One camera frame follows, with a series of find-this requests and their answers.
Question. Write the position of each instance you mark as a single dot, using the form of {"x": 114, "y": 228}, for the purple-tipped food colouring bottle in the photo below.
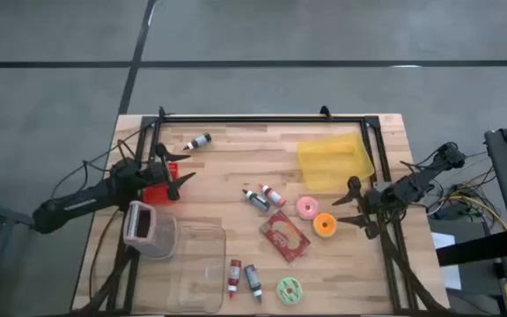
{"x": 252, "y": 279}

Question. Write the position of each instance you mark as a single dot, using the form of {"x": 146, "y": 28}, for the black metal beam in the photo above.
{"x": 478, "y": 248}

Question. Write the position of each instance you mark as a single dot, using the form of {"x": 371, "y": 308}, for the red snack packet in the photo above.
{"x": 286, "y": 238}

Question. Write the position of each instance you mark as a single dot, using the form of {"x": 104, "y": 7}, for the red plastic basket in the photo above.
{"x": 159, "y": 196}

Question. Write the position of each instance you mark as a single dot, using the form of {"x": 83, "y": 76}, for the clear plastic bin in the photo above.
{"x": 200, "y": 273}

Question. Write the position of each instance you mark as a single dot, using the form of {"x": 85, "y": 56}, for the yellow translucent plastic bin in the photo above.
{"x": 324, "y": 176}

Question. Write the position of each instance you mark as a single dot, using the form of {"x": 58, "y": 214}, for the pink-red food colouring bottle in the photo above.
{"x": 274, "y": 196}

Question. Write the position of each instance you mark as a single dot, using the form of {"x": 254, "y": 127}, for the black food colouring bottle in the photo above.
{"x": 198, "y": 141}

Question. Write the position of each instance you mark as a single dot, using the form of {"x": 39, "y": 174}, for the pink-rimmed clear cup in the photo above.
{"x": 161, "y": 238}

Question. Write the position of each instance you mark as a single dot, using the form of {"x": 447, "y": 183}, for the pink frosted toy donut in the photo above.
{"x": 301, "y": 210}

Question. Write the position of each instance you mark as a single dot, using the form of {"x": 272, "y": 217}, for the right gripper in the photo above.
{"x": 379, "y": 200}

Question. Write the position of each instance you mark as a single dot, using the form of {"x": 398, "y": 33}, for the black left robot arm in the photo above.
{"x": 82, "y": 200}

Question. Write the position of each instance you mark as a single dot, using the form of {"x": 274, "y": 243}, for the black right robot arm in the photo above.
{"x": 416, "y": 182}

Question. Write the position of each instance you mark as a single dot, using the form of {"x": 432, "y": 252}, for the dark red food colouring bottle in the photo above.
{"x": 234, "y": 275}

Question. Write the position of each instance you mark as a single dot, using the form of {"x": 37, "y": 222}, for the black aluminium rig frame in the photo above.
{"x": 258, "y": 119}

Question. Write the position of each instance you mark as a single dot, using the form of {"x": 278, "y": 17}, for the green frosted toy donut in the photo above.
{"x": 282, "y": 292}

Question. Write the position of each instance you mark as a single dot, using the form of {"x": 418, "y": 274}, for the blue food colouring bottle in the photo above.
{"x": 258, "y": 201}

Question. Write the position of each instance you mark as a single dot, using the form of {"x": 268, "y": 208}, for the white paper sheet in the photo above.
{"x": 445, "y": 264}

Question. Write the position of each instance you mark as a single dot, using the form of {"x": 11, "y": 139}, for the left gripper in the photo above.
{"x": 156, "y": 174}

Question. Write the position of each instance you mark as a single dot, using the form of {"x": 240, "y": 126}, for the black frame clamp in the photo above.
{"x": 162, "y": 112}
{"x": 325, "y": 112}

